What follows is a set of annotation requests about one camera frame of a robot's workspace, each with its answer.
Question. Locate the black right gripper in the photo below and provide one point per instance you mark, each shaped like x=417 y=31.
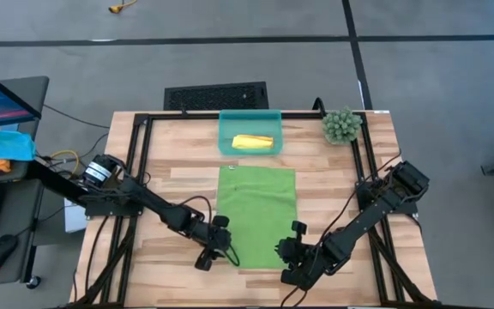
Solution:
x=303 y=262

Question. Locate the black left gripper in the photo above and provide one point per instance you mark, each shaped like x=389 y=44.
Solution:
x=219 y=240

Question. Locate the green microfiber towel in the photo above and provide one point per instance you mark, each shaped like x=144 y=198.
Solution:
x=255 y=210

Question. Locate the yellow microfiber towel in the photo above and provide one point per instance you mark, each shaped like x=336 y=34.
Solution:
x=251 y=141

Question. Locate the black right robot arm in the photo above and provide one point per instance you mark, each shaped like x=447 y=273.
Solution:
x=371 y=214

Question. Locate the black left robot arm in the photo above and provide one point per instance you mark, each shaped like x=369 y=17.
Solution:
x=152 y=201

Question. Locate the teal translucent plastic basket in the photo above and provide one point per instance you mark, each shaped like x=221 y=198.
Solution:
x=247 y=122

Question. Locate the artificial green potted plant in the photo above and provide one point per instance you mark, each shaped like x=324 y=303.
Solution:
x=341 y=126

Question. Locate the black floor vent grate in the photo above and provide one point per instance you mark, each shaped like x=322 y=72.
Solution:
x=215 y=96

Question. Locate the white box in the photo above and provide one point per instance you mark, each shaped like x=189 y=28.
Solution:
x=74 y=221

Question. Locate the black desk caster wheel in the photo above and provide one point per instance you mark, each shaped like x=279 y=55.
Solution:
x=33 y=282

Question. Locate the blue cloth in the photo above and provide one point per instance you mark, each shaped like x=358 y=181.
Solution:
x=0 y=146

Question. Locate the grey side desk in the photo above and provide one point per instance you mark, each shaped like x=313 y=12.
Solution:
x=28 y=92

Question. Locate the black aluminium table frame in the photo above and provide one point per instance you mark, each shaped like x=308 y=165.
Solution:
x=187 y=116

